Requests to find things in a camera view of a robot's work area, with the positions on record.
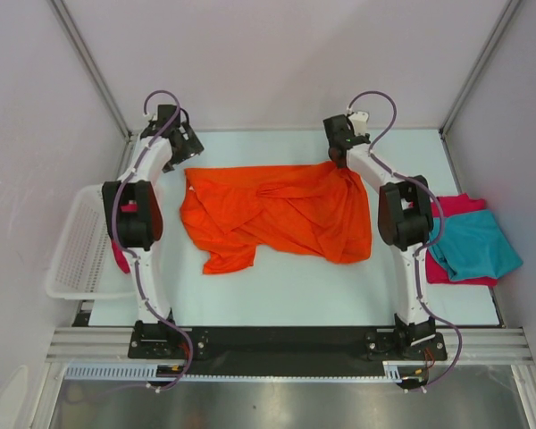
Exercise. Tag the aluminium frame rail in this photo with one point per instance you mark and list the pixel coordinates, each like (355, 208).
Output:
(481, 346)

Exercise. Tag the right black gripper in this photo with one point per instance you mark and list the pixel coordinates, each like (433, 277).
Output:
(366, 136)

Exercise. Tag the crimson t-shirt in basket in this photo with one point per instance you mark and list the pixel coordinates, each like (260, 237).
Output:
(119, 258)

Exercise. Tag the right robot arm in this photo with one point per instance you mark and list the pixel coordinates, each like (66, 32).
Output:
(404, 219)

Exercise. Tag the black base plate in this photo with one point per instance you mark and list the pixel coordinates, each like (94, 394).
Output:
(333, 351)

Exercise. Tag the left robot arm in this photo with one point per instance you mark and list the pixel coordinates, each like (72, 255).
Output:
(133, 216)

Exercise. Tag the folded crimson t-shirt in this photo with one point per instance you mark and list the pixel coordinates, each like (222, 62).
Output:
(452, 259)

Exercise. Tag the white plastic basket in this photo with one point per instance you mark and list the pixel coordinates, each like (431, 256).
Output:
(83, 266)

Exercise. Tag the orange t-shirt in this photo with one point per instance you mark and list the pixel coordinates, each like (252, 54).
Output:
(315, 210)

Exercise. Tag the folded teal t-shirt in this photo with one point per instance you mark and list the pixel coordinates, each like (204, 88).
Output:
(491, 242)

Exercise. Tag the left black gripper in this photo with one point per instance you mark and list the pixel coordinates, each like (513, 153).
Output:
(190, 147)

